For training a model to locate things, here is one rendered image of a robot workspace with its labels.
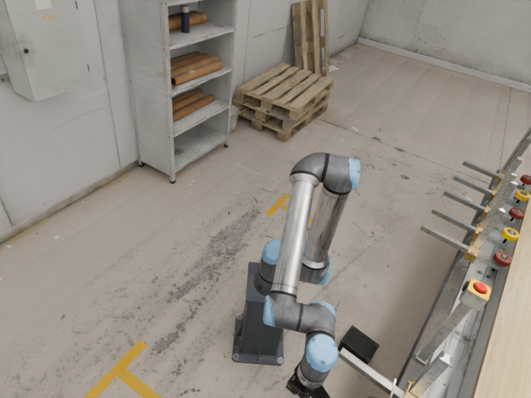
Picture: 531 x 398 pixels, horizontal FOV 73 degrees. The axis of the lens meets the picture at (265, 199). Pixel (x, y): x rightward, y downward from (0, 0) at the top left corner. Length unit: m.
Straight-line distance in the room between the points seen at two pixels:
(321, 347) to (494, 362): 0.83
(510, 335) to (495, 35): 7.08
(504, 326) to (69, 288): 2.51
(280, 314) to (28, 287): 2.07
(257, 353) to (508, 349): 1.30
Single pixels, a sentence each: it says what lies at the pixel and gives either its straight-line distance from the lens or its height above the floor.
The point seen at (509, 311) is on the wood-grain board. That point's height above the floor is 0.90.
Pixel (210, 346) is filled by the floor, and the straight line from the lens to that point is 2.44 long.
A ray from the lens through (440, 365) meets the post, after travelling 1.39.
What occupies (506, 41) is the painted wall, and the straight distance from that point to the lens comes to 8.49.
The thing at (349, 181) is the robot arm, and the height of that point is 1.39.
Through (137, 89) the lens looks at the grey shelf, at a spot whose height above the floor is 0.82.
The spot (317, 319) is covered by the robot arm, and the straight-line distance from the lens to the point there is 1.19.
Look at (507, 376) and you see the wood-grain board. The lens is 1.77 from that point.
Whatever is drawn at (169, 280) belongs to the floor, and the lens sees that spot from 2.72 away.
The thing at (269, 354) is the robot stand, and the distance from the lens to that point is 2.39.
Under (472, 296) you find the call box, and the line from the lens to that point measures 1.48.
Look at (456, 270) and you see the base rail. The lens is 2.33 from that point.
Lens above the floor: 2.16
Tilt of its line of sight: 39 degrees down
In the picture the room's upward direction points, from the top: 9 degrees clockwise
